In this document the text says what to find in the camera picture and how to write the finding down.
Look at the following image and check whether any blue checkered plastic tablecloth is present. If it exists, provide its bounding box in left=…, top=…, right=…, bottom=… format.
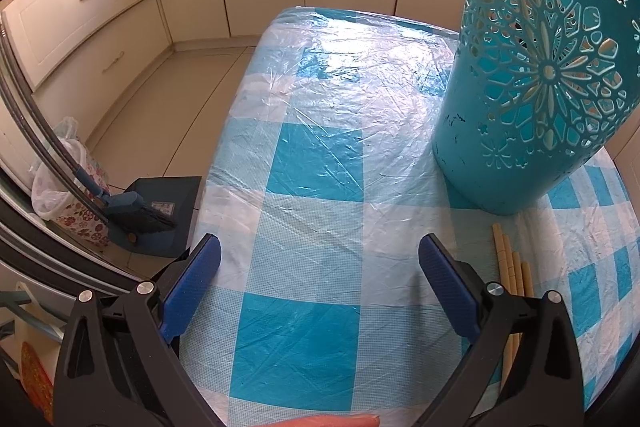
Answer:
left=177, top=7, right=640, bottom=427

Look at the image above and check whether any blue perforated plastic basket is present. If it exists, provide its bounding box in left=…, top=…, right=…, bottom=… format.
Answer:
left=431, top=0, right=640, bottom=216

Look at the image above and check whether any person's left hand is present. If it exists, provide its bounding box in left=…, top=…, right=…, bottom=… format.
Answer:
left=272, top=413, right=382, bottom=427

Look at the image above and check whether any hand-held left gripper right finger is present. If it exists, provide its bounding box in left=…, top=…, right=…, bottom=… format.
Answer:
left=418, top=234, right=586, bottom=427

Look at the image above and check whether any red patterned container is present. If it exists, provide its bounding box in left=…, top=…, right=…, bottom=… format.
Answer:
left=20, top=341, right=55, bottom=425

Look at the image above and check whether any floral trash bin with bag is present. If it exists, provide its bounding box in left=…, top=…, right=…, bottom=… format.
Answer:
left=31, top=117, right=111, bottom=248

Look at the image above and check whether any dark blue dustpan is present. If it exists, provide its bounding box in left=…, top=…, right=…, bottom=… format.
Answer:
left=107, top=177, right=203, bottom=258

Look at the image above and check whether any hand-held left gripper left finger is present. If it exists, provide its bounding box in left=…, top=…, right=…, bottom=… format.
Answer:
left=52, top=233, right=223, bottom=427

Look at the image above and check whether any bundle of wooden chopsticks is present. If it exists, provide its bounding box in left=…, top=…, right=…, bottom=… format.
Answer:
left=492, top=222, right=533, bottom=388

